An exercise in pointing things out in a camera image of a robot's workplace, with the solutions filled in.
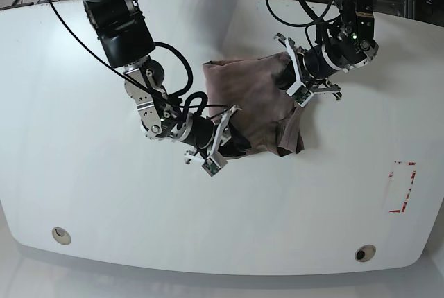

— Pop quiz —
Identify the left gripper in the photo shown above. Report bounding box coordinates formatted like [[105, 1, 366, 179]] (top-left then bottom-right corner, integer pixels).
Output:
[[274, 33, 343, 100]]

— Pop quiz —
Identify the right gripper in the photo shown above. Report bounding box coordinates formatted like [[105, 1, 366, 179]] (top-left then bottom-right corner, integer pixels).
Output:
[[183, 105, 252, 165]]

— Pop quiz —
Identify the mauve t-shirt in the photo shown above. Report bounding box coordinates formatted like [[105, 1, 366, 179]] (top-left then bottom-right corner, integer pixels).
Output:
[[203, 52, 305, 157]]

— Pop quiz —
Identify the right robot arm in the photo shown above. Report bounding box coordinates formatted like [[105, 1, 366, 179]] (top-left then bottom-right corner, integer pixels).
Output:
[[82, 0, 251, 168]]

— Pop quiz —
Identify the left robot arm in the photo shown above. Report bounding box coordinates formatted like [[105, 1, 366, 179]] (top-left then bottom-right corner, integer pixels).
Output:
[[275, 0, 379, 107]]

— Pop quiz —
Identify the red tape rectangle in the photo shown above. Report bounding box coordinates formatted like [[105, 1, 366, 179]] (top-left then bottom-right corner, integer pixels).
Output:
[[384, 161, 416, 213]]

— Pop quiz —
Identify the right table grommet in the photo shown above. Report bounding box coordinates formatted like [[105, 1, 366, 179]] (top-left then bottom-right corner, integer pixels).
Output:
[[355, 245, 376, 263]]

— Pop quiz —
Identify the table grommet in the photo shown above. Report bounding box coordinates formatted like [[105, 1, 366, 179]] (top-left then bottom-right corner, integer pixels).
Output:
[[51, 227, 71, 245], [355, 245, 376, 263]]

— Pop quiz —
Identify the left table grommet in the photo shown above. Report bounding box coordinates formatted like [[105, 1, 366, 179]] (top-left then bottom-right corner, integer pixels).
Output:
[[51, 227, 71, 245]]

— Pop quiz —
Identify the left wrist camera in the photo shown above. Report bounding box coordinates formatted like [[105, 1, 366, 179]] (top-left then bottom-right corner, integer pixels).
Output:
[[286, 82, 314, 107]]

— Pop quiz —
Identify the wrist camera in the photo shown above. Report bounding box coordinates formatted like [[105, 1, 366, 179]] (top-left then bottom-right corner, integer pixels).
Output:
[[286, 82, 314, 107], [202, 156, 228, 177]]

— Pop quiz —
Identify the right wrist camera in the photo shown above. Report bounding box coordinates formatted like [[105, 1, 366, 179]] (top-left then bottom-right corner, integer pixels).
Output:
[[202, 156, 228, 177]]

